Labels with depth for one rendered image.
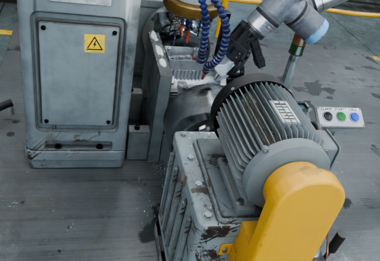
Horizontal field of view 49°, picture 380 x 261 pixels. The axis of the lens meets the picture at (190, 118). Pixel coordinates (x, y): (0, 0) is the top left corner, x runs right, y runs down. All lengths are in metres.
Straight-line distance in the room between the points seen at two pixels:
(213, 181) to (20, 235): 0.59
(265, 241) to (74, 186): 0.75
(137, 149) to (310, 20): 0.69
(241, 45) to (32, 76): 0.62
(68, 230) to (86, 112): 0.33
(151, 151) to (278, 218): 0.78
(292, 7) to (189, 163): 0.61
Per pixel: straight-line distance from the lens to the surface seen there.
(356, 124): 1.48
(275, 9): 1.30
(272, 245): 0.76
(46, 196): 1.32
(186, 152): 0.94
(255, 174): 0.73
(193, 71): 1.36
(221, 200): 0.83
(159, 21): 1.62
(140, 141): 1.39
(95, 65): 1.17
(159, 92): 1.27
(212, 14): 1.26
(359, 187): 1.65
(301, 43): 1.85
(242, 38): 1.32
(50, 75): 1.19
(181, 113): 1.13
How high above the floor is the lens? 1.75
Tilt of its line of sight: 35 degrees down
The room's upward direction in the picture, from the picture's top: 12 degrees clockwise
